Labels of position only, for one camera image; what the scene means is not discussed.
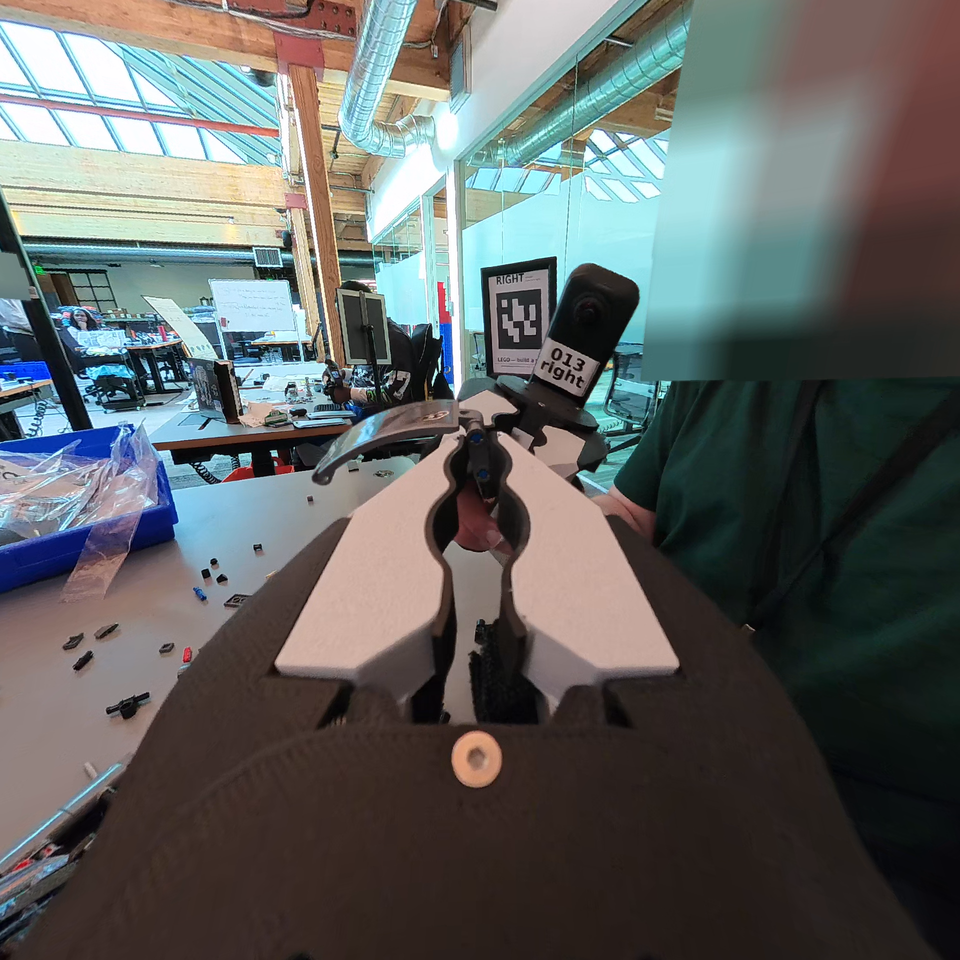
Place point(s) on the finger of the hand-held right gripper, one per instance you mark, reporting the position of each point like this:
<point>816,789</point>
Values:
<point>562,454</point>
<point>491,409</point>

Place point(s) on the black mesh office chair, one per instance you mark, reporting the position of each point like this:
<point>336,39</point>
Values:
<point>630,390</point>

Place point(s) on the grey toy brick car model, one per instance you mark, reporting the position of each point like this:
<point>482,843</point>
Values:
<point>37,885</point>

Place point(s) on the person's green shirt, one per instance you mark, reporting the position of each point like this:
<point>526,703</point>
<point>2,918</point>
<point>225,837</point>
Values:
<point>825,600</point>

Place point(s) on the small dark cardboard box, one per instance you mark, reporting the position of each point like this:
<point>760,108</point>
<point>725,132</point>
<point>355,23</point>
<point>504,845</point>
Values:
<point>221,390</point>

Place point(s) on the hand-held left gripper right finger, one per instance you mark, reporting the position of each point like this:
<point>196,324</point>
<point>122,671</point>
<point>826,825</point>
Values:
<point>592,592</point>

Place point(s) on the silver spiral ventilation duct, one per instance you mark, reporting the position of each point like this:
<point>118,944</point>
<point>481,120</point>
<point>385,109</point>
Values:
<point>382,75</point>
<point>600,97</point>

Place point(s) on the wooden support column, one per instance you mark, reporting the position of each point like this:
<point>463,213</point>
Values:
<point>315,187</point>

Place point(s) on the blue plastic bin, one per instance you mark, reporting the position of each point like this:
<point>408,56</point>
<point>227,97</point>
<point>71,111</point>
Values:
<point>26,373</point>
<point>45,559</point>

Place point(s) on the scattered small black toy bricks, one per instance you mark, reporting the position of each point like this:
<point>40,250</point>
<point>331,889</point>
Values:
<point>74,641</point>

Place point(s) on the white poster board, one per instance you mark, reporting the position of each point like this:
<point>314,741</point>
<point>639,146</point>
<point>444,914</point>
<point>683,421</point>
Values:
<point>184,326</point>

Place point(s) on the person's right forearm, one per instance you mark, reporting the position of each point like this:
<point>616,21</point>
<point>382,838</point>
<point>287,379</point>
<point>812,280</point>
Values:
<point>630,514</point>

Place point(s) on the black toy brick axle connector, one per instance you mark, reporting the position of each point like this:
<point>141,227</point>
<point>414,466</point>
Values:
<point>127,706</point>

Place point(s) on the whiteboard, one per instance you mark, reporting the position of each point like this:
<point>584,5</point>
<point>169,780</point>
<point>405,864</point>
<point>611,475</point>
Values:
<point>251,306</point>

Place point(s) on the wooden-edged office desk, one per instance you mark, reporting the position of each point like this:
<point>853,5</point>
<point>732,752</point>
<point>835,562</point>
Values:
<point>217,436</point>

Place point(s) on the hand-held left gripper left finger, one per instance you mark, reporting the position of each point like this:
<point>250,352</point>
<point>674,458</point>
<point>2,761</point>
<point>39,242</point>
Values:
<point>367,592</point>

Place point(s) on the person's right hand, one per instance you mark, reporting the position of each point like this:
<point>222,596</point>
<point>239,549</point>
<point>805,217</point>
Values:
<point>476,525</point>

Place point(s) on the white vent grille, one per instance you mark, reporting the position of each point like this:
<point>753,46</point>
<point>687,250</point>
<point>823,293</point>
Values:
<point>267,257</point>

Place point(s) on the red plastic bin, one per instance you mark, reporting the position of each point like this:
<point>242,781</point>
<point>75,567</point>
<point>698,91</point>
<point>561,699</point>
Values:
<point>255,471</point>

